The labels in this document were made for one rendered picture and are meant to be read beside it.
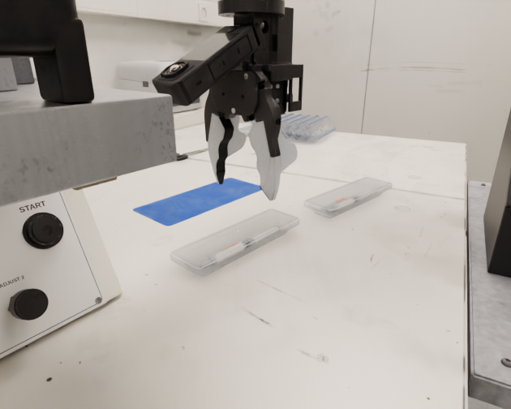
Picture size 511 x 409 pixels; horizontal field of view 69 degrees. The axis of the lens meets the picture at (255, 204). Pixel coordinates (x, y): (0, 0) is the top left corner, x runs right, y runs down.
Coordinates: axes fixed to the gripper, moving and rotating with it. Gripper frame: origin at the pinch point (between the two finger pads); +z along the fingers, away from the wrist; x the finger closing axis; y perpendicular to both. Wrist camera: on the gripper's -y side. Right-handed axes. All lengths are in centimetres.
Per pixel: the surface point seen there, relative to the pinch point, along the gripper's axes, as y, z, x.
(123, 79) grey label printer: 40, -7, 98
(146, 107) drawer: -21.9, -12.8, -16.7
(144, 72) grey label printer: 41, -9, 86
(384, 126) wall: 207, 29, 74
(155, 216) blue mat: -1.8, 8.7, 17.3
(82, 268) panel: -18.8, 4.4, 3.0
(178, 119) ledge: 44, 5, 74
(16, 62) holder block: -23.0, -14.5, -5.5
